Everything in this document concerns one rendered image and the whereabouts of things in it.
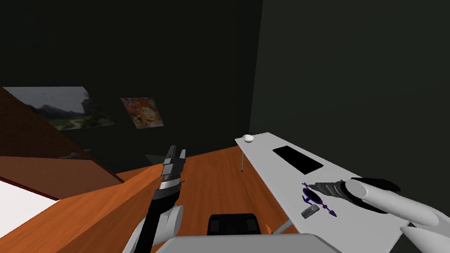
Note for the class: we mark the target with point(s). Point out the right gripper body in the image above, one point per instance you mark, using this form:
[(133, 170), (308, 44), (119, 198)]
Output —
[(329, 191)]

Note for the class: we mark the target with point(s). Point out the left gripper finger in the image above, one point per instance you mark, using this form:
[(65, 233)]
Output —
[(172, 153), (182, 155)]

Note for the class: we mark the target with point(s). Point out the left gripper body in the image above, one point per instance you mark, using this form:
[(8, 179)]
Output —
[(173, 170)]

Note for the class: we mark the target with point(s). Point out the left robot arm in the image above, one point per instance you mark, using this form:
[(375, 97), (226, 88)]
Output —
[(156, 219)]

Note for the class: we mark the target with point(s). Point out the purple spiky object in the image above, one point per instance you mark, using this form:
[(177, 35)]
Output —
[(311, 198)]

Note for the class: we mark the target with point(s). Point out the small grey cylinder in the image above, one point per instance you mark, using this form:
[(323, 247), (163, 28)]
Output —
[(310, 211)]

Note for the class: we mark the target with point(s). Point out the black flat rectangle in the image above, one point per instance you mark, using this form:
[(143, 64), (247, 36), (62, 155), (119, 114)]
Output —
[(298, 159)]

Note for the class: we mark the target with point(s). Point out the orange portrait picture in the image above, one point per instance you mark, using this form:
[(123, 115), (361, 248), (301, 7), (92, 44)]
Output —
[(143, 112)]

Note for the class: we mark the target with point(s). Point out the grey table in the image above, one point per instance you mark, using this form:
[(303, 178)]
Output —
[(359, 232)]

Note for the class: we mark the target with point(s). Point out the white round object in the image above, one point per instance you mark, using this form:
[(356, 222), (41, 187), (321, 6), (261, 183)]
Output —
[(248, 138)]

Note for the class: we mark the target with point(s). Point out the landscape picture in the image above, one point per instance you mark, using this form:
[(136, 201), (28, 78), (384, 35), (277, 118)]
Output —
[(61, 108)]

